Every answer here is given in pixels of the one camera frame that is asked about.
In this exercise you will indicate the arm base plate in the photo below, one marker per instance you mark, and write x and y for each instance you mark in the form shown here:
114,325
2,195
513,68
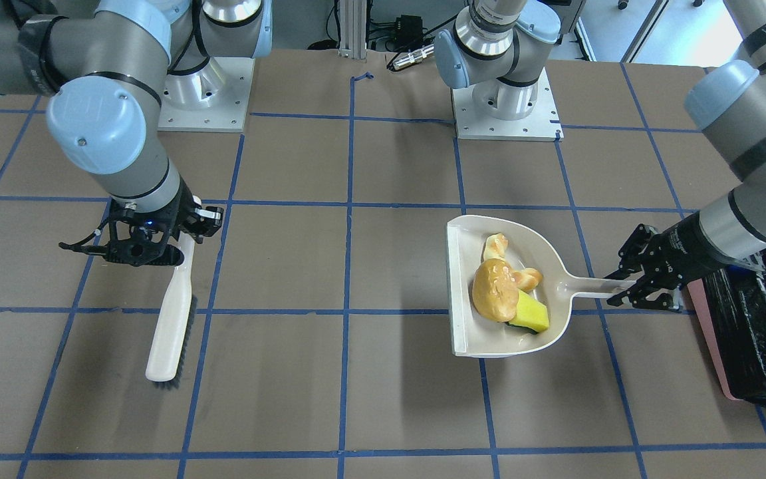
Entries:
213,99
496,111

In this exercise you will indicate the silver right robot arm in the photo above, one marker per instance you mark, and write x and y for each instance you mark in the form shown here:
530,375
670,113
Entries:
104,66

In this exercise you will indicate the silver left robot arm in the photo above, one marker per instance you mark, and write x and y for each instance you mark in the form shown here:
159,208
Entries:
505,42

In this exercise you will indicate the bin with black bag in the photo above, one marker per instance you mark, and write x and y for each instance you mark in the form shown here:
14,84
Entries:
731,307

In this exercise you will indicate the round golden bread bun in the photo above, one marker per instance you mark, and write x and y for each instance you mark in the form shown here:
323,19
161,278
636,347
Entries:
493,293

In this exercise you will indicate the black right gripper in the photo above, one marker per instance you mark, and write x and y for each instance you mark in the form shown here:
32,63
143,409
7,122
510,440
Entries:
181,207

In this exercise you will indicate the croissant bread piece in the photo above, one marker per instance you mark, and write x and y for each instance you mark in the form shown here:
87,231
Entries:
495,248

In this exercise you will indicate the yellow sponge block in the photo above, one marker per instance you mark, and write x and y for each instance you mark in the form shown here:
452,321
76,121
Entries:
530,314

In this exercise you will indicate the beige hand brush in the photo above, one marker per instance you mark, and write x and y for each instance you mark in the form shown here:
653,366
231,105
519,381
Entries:
176,314

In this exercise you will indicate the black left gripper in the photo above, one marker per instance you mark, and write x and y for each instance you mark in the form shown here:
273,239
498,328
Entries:
678,252

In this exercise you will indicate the beige plastic dustpan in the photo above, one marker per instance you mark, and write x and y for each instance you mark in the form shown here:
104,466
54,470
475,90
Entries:
472,335

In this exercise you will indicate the aluminium frame post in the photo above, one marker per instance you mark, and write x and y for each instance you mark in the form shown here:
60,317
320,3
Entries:
352,29

